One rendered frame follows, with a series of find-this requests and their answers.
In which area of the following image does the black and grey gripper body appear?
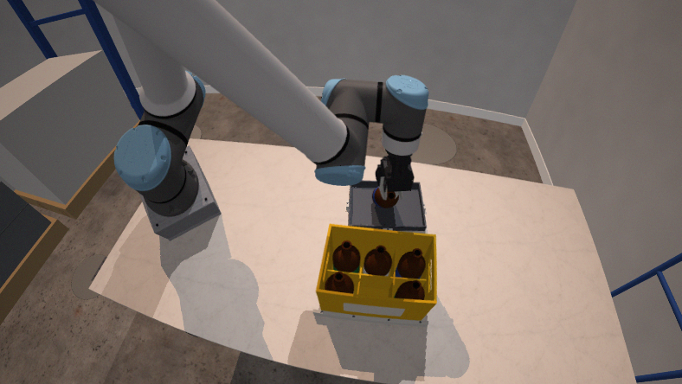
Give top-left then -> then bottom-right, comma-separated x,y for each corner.
380,150 -> 415,192

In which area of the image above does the yellow crate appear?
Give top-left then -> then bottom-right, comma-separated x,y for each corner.
316,226 -> 437,321

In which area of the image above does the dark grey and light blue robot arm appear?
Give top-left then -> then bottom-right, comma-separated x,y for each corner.
93,0 -> 428,217

